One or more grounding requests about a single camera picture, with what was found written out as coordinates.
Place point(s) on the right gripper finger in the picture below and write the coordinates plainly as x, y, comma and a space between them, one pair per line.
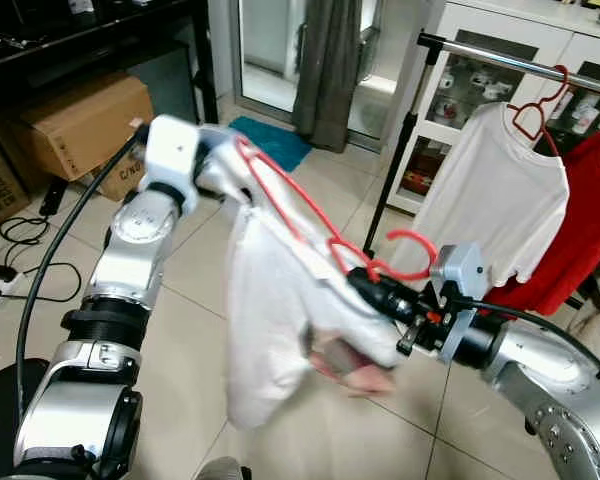
375, 284
390, 305

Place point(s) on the red clothes hanger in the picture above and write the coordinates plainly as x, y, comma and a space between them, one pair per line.
410, 233
560, 88

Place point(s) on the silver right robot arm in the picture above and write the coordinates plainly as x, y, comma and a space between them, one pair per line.
540, 370

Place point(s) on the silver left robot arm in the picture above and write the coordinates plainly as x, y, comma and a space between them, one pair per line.
130, 260

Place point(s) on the plain white t-shirt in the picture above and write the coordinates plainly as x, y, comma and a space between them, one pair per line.
490, 190

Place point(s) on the teal floor mat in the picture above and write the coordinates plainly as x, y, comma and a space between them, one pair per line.
270, 140

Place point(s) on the red sleeveless garment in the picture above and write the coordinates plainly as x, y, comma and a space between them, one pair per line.
580, 230

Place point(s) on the grey curtain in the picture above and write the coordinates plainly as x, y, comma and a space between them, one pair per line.
325, 70

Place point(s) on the grey robot knee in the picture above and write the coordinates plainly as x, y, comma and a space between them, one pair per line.
220, 470

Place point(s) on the metal clothes rack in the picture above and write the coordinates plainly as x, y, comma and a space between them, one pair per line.
500, 60

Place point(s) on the black power adapter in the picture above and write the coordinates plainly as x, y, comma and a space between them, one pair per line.
53, 198

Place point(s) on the large cardboard box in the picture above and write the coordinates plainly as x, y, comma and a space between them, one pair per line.
80, 125

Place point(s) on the black desk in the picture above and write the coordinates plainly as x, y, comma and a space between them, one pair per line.
80, 40

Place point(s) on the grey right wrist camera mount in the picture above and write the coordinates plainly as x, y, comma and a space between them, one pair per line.
460, 270

